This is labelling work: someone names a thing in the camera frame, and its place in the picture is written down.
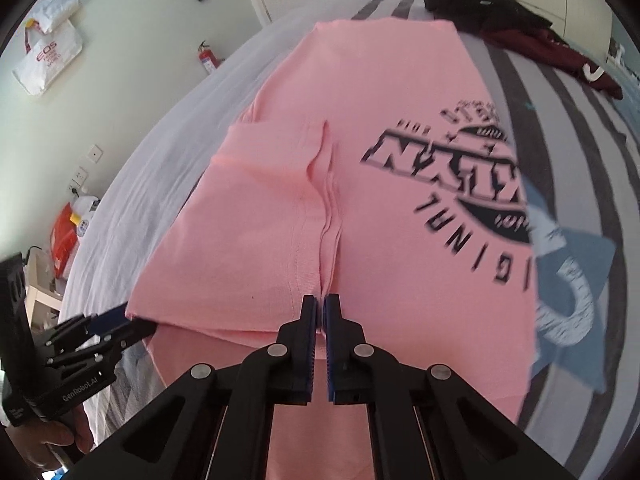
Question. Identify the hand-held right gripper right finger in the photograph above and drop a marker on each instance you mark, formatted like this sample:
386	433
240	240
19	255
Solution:
330	350

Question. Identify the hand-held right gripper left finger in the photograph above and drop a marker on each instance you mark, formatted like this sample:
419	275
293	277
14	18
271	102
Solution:
312	345

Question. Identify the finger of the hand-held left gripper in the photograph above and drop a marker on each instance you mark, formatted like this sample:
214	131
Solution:
107	319
137	334

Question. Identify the pink printed t-shirt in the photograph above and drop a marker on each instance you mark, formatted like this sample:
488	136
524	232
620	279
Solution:
280	200

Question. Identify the person's left hand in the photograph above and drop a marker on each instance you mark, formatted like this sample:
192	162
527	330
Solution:
50	440

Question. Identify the white nightstand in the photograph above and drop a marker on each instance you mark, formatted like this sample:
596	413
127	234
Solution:
42	300

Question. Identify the orange bag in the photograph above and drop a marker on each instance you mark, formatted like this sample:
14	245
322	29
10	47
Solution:
64	245

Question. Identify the white bottle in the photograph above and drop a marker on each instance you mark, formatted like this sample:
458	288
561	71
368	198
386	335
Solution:
86	215

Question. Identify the blue printed t-shirt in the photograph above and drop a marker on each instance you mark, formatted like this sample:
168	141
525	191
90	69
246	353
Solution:
570	270

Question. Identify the large white shopping bag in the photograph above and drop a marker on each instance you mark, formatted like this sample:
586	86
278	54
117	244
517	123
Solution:
47	60

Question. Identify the red fire extinguisher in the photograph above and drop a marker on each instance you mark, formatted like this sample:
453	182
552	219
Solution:
207	62

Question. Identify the small white shopping bag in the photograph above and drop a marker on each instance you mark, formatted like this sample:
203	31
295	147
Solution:
57	7

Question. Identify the maroon garment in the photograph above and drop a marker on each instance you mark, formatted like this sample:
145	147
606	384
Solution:
550	52

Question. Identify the black garment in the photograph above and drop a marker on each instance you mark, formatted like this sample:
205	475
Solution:
475	5

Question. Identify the cream wardrobe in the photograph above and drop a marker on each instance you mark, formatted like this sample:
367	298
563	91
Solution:
585	5

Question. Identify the white wall socket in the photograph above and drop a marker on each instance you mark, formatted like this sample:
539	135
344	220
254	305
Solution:
95	154
78	179

